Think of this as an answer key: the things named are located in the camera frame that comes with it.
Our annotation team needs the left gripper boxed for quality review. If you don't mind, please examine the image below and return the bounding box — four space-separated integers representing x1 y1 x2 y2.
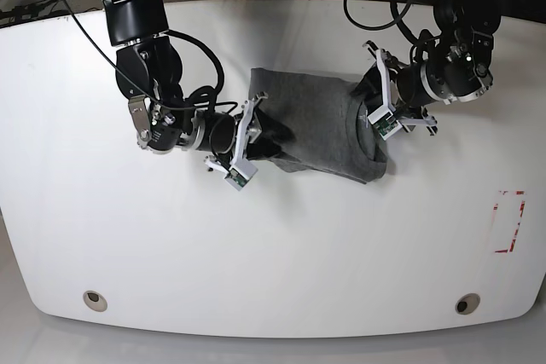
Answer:
351 40 438 136

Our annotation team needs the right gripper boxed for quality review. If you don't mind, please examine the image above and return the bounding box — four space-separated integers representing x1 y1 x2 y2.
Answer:
205 92 296 176

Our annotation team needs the grey T-shirt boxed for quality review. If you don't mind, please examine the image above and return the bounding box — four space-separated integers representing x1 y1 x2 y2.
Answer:
248 68 388 184

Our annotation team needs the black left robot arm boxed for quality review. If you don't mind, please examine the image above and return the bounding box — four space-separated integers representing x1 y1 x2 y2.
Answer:
359 0 501 140

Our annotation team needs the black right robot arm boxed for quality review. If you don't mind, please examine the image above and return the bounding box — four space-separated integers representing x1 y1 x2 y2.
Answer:
102 0 293 181

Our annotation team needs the red tape rectangle marking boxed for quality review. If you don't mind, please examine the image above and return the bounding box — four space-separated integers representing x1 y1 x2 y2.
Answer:
491 190 526 254

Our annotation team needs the right table grommet hole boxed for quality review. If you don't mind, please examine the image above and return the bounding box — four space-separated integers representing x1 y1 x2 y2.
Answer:
455 293 481 315

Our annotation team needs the table grommet hole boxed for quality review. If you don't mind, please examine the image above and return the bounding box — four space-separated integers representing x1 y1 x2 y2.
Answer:
455 293 481 315
83 291 107 313

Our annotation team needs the left table grommet hole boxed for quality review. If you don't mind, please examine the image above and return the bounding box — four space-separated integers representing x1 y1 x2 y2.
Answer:
83 291 107 313

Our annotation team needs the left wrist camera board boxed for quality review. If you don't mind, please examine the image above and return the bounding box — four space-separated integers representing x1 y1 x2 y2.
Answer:
368 107 403 141

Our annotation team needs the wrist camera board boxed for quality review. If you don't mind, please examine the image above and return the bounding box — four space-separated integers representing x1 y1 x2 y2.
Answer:
224 165 258 191
368 107 403 141

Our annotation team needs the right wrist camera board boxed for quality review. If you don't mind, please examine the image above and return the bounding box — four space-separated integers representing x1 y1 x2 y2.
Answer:
224 165 258 191

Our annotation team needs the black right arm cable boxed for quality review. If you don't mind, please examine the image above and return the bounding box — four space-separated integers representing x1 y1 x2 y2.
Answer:
44 0 240 116

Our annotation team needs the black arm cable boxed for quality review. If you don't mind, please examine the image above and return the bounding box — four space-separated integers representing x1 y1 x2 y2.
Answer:
343 0 440 62
44 0 240 116

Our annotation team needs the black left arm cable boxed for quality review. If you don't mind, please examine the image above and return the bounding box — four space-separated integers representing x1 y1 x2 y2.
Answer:
343 0 440 62

